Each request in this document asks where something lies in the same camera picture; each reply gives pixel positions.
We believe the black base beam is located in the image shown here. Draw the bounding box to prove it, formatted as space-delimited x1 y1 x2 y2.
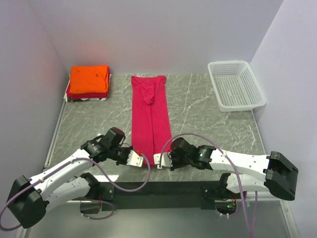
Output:
84 180 241 210

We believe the aluminium rail frame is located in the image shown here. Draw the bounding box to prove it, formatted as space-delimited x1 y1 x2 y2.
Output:
14 180 298 238

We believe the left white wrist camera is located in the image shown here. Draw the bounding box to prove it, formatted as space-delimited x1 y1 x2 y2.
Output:
126 150 144 167

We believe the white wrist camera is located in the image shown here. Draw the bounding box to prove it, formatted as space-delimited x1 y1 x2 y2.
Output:
154 152 172 169
126 150 144 167

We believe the magenta t shirt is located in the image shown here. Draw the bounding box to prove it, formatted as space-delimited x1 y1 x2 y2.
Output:
131 75 171 166

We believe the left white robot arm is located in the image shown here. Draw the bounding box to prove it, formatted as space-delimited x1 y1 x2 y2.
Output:
6 127 136 229

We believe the folded red t shirt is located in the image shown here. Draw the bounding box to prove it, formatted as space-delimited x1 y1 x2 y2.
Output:
66 84 108 100

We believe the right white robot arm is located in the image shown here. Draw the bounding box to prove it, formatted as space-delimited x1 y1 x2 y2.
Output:
170 137 299 201

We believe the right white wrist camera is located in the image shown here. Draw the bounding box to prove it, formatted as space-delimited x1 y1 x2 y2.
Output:
154 152 172 169

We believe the white plastic basket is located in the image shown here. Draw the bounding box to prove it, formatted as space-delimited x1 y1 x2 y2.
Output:
208 60 266 112

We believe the folded orange t shirt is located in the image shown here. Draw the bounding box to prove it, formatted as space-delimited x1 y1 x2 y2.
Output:
69 65 109 95

